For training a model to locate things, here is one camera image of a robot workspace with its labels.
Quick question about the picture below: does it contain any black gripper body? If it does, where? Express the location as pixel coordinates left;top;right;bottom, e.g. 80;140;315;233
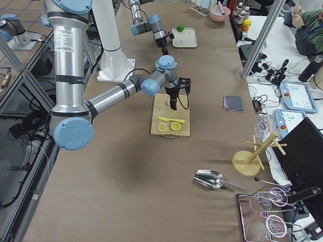
165;86;180;101
161;46;169;55

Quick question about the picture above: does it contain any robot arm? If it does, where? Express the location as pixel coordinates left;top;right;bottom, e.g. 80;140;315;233
128;0;174;55
41;1;180;150

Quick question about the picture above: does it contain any pink ribbed bowl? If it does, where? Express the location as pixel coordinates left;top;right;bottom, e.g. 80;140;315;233
210;6;231;23

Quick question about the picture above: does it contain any yellow plastic knife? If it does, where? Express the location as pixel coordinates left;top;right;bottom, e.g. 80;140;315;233
157;116;185;124

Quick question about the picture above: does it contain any bamboo cutting board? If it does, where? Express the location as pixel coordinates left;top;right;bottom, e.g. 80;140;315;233
150;94;190;137

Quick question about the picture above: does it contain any cream rabbit tray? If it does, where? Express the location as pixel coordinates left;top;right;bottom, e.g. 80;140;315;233
172;27;198;48

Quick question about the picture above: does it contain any thick lemon half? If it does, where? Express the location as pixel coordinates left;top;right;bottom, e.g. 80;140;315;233
170;122;182;131

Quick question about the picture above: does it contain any thin lemon slice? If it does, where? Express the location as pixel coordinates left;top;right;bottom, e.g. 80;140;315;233
157;123;168;132

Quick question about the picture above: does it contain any green lime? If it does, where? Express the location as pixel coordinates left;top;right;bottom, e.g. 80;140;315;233
176;25;184;32

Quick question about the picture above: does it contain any folded grey cloth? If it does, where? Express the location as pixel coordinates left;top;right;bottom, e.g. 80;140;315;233
223;95;244;111

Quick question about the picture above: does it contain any metal scoop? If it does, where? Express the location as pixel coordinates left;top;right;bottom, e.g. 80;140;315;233
193;169;243;190

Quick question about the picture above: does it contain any wooden mug tree stand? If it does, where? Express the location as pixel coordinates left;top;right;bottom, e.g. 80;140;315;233
232;131;288;177

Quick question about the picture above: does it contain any grey teach pendant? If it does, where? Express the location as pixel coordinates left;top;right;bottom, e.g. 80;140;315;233
279;81;318;113

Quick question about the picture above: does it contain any black monitor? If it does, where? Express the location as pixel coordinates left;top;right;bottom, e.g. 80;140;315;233
271;117;323;210

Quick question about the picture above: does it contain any seated person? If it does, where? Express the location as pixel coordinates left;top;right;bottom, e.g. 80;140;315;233
284;6;322;61

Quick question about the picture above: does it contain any black camera cable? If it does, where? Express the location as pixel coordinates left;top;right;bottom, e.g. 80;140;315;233
176;88;191;110

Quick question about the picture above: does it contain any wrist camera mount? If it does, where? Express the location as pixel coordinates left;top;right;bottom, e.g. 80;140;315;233
166;32;175;40
179;77;191;95

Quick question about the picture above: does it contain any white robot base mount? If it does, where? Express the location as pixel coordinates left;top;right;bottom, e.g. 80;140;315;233
92;0;135;82

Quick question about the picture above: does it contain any aluminium frame post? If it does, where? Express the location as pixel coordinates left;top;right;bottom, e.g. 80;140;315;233
241;0;285;79

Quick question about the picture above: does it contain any wire glass rack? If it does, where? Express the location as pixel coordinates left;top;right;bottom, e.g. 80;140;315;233
237;187;303;241

